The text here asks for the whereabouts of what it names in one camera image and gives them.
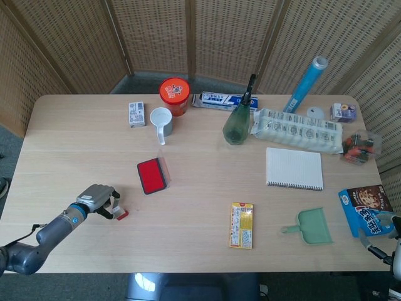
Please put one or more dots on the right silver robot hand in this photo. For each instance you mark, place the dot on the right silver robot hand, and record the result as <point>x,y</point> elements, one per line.
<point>393,232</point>

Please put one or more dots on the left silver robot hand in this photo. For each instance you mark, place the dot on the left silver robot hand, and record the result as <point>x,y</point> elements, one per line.
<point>94,197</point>

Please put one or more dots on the small red white eraser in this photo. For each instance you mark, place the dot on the small red white eraser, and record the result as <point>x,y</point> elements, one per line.
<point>121,214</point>

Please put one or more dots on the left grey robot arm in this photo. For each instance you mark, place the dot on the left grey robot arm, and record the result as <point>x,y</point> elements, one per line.
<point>40,241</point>

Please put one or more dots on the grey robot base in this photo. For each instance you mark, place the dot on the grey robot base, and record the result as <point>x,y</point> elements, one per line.
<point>194,287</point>

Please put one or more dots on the red stamp pad case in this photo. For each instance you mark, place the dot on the red stamp pad case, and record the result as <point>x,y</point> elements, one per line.
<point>152,177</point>

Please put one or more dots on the blue cookie box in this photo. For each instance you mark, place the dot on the blue cookie box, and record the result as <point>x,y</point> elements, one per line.
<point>363,207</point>

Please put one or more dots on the green dustpan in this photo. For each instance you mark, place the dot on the green dustpan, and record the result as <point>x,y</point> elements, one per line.
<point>313,227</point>

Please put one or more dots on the clear box of binder clips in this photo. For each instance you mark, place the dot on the clear box of binder clips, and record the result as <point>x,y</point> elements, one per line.
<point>360,147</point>

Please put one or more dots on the small white barcode box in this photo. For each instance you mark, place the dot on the small white barcode box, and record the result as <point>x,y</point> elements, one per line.
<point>137,114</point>

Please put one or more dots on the white grey mug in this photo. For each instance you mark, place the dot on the white grey mug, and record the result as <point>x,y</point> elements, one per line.
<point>163,122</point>

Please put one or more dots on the white spiral notebook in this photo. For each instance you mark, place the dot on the white spiral notebook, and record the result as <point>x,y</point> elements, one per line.
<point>294,167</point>

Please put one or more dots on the small purple carton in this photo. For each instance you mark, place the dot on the small purple carton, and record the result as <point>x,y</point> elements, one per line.
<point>343,113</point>

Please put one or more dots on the orange instant noodle cup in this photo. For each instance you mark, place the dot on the orange instant noodle cup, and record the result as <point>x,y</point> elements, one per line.
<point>175,92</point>

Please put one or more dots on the clear round lid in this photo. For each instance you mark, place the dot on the clear round lid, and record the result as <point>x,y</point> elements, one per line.
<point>314,112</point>

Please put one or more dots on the yellow flat box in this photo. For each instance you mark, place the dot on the yellow flat box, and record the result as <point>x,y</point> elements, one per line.
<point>241,225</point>

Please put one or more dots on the blue white toothpaste box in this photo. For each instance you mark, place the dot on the blue white toothpaste box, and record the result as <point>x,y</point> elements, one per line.
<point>216,100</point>

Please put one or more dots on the green spray bottle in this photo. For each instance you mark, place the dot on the green spray bottle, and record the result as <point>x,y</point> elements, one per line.
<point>237,125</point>

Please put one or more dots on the blue cling film roll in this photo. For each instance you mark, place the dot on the blue cling film roll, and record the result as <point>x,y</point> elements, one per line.
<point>302,87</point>

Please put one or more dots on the wicker folding screen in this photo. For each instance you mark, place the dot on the wicker folding screen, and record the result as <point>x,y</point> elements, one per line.
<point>156,34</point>

